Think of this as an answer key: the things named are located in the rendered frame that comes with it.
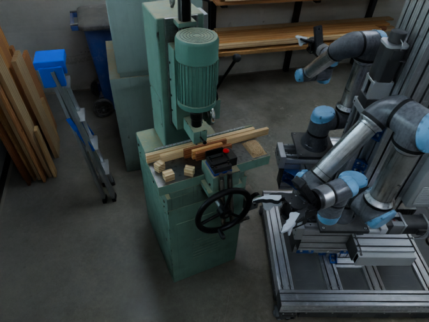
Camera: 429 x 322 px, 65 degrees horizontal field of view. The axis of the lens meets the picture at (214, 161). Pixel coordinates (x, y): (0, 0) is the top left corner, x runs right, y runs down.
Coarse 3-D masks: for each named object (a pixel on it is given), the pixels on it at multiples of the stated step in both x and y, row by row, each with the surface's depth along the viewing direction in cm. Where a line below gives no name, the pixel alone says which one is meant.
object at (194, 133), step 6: (186, 120) 164; (186, 126) 165; (192, 126) 160; (204, 126) 161; (186, 132) 167; (192, 132) 158; (198, 132) 158; (204, 132) 160; (192, 138) 161; (198, 138) 160; (204, 138) 162
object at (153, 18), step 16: (176, 0) 158; (144, 16) 155; (160, 16) 142; (176, 16) 143; (160, 32) 144; (160, 48) 148; (160, 64) 153; (160, 80) 159; (160, 96) 167; (160, 112) 174; (160, 128) 186; (176, 128) 181
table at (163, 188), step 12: (240, 144) 179; (240, 156) 172; (264, 156) 173; (168, 168) 163; (180, 168) 164; (240, 168) 170; (252, 168) 174; (156, 180) 157; (180, 180) 158; (192, 180) 160; (204, 180) 162; (240, 180) 163; (168, 192) 158; (216, 192) 158
